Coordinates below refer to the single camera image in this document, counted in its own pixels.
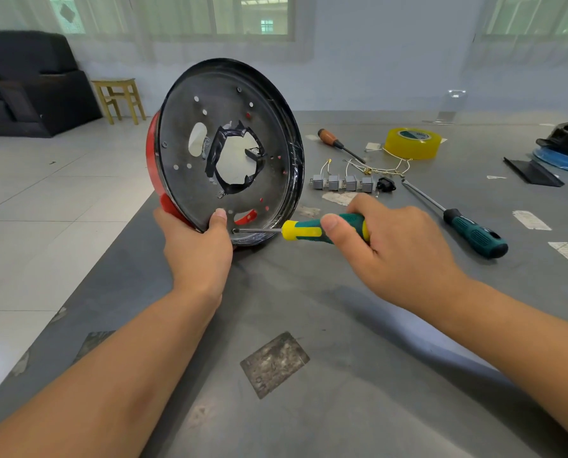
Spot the yellow tape roll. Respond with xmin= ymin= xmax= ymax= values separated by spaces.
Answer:
xmin=384 ymin=127 xmax=443 ymax=161

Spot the blue plastic ring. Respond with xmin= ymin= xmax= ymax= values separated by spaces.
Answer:
xmin=532 ymin=146 xmax=568 ymax=177

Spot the person's right hand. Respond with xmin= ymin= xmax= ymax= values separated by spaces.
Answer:
xmin=320 ymin=193 xmax=471 ymax=320

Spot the person's left forearm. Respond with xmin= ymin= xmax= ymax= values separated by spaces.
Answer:
xmin=0 ymin=286 xmax=223 ymax=458

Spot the person's left hand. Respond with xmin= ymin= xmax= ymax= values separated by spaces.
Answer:
xmin=152 ymin=207 xmax=234 ymax=306

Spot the wide sheer curtain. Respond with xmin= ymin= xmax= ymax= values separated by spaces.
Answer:
xmin=0 ymin=0 xmax=316 ymax=62

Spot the black metal round plate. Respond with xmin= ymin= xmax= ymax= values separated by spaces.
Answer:
xmin=154 ymin=57 xmax=305 ymax=247

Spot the white torn tape patch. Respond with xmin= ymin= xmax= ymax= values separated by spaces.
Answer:
xmin=321 ymin=191 xmax=359 ymax=207

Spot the wooden handle screwdriver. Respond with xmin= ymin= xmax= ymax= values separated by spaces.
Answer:
xmin=318 ymin=128 xmax=366 ymax=163

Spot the narrow window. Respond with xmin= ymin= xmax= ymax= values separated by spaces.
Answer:
xmin=483 ymin=0 xmax=568 ymax=39

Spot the green yellow handle screwdriver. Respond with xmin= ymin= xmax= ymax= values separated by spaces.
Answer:
xmin=232 ymin=212 xmax=372 ymax=245

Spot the clear acrylic stand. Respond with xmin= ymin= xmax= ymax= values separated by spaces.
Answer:
xmin=422 ymin=89 xmax=467 ymax=125

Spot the wooden stool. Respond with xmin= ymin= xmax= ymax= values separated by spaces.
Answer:
xmin=91 ymin=78 xmax=147 ymax=125

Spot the dark green black screwdriver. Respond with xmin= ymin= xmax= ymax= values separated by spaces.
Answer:
xmin=401 ymin=178 xmax=510 ymax=260

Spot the black round housing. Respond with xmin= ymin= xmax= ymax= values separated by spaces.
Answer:
xmin=535 ymin=121 xmax=568 ymax=162

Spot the white yellow wires bundle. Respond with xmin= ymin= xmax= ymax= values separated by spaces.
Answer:
xmin=320 ymin=147 xmax=412 ymax=178

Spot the person's right forearm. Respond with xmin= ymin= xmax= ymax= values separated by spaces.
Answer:
xmin=434 ymin=276 xmax=568 ymax=454

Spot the wide window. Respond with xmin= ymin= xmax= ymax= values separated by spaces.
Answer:
xmin=47 ymin=0 xmax=295 ymax=41

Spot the narrow sheer curtain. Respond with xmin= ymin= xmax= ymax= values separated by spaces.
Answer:
xmin=464 ymin=0 xmax=568 ymax=70

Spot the black flat plate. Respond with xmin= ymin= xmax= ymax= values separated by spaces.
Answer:
xmin=503 ymin=156 xmax=565 ymax=188

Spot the black armchair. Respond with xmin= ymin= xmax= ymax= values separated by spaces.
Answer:
xmin=0 ymin=31 xmax=103 ymax=139

